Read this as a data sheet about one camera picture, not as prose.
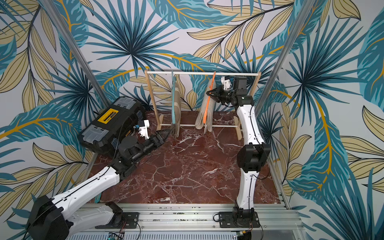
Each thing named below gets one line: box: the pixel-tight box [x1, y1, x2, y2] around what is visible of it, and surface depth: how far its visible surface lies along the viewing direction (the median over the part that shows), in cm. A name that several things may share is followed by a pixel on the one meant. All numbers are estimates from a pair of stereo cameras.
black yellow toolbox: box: [78, 96, 145, 155], surface depth 92 cm
